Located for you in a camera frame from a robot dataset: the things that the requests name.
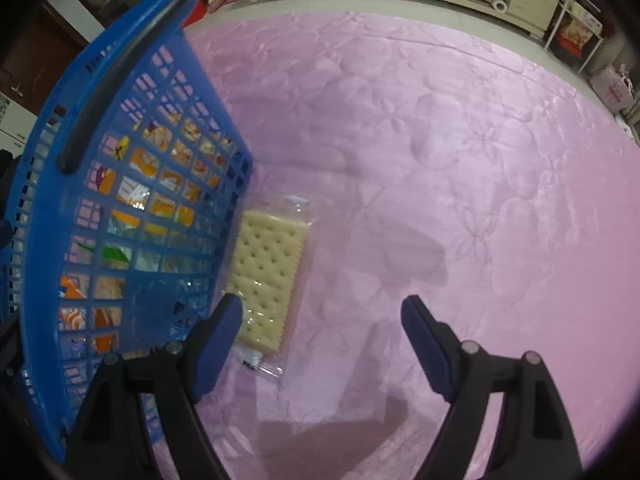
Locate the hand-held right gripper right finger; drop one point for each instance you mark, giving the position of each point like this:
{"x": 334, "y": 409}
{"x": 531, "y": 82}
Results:
{"x": 425, "y": 350}

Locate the red yellow box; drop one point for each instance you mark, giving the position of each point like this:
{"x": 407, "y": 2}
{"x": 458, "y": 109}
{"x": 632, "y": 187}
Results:
{"x": 575, "y": 35}

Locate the red paper bag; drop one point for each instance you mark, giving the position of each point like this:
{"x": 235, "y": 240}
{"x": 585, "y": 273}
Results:
{"x": 197, "y": 10}

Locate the pink tote bag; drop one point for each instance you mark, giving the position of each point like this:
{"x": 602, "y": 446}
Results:
{"x": 612, "y": 91}

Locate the white slippers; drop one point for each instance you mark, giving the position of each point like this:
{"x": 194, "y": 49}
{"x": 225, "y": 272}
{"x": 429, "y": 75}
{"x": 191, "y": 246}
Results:
{"x": 629, "y": 127}

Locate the blue plastic basket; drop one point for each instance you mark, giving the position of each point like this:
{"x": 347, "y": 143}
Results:
{"x": 125, "y": 35}

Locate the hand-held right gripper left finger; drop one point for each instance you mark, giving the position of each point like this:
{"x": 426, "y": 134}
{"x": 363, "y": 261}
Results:
{"x": 217, "y": 350}

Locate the white paper roll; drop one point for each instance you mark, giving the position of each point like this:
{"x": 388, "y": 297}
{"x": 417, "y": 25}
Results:
{"x": 501, "y": 5}

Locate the small orange snack packet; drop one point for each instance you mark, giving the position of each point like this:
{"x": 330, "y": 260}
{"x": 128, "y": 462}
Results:
{"x": 107, "y": 320}

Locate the pink quilted bed cover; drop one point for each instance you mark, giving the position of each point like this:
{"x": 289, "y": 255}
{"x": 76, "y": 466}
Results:
{"x": 425, "y": 185}

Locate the white metal rack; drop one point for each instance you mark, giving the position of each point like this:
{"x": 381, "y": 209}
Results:
{"x": 555, "y": 20}

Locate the yellow clear snack packet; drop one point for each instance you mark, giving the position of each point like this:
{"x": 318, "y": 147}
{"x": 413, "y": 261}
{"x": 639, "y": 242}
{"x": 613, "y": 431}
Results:
{"x": 167, "y": 207}

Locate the clear cracker packet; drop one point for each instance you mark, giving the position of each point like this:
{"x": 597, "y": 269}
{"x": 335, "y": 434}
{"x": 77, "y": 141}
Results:
{"x": 265, "y": 260}

